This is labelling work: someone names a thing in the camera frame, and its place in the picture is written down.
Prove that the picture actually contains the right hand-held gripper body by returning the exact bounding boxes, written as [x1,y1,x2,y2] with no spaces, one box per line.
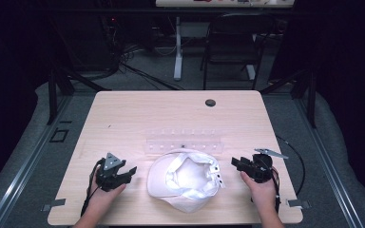
[246,147,290,184]

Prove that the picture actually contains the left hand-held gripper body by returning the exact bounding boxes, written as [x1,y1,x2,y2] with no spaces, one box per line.
[95,152,132,193]

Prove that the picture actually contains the white baseball cap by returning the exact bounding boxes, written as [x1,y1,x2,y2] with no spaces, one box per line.
[146,148,226,214]

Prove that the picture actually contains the person's left hand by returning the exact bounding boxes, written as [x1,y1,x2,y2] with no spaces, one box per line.
[86,170,127,214]

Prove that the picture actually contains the person's right hand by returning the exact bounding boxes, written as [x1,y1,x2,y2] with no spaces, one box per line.
[240,170,279,211]

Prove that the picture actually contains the clear acrylic rack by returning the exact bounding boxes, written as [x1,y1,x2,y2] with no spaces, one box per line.
[144,127,224,157]

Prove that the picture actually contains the black metal stand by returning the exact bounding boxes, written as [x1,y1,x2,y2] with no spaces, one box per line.
[259,67,318,129]
[46,61,112,126]

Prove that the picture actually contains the white desk leg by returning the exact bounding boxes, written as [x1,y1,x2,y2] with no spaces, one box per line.
[173,16,184,82]
[245,64,257,82]

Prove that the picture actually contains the black folding chair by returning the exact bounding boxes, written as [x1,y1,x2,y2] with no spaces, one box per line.
[200,12,276,91]

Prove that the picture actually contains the dark equipment with red light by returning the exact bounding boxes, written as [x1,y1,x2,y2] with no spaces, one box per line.
[103,14,123,72]

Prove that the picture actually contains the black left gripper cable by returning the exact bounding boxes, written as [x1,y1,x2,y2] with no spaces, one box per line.
[80,159,106,219]

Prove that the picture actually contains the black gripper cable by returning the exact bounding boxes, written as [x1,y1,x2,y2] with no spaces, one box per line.
[80,159,106,219]
[270,135,306,214]

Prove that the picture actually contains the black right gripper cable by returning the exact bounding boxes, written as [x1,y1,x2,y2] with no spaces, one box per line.
[270,135,306,214]

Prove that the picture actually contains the grey metal table bracket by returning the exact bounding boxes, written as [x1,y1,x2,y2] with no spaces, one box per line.
[40,198,67,213]
[285,199,312,210]

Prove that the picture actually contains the aluminium floor rail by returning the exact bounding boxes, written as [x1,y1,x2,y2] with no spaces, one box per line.
[293,94,365,228]
[0,94,74,228]

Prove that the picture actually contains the black floor cables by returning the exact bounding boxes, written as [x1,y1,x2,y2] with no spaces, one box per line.
[119,61,186,92]

